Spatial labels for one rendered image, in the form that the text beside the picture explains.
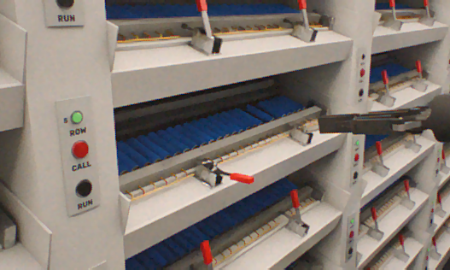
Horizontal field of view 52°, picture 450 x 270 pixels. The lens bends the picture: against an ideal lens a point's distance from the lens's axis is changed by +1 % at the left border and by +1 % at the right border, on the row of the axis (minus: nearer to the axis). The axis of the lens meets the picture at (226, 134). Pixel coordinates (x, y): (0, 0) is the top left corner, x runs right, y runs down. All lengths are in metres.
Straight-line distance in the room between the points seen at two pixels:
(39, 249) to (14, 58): 0.19
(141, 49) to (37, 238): 0.25
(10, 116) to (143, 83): 0.16
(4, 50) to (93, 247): 0.23
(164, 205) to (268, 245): 0.33
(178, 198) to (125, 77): 0.20
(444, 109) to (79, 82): 0.51
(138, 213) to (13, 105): 0.22
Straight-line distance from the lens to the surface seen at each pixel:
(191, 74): 0.61
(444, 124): 0.75
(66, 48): 0.48
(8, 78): 0.47
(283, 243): 0.93
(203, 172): 0.68
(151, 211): 0.61
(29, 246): 0.54
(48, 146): 0.48
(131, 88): 0.54
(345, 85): 1.02
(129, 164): 0.66
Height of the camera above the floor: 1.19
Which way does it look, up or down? 15 degrees down
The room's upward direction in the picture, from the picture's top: 1 degrees counter-clockwise
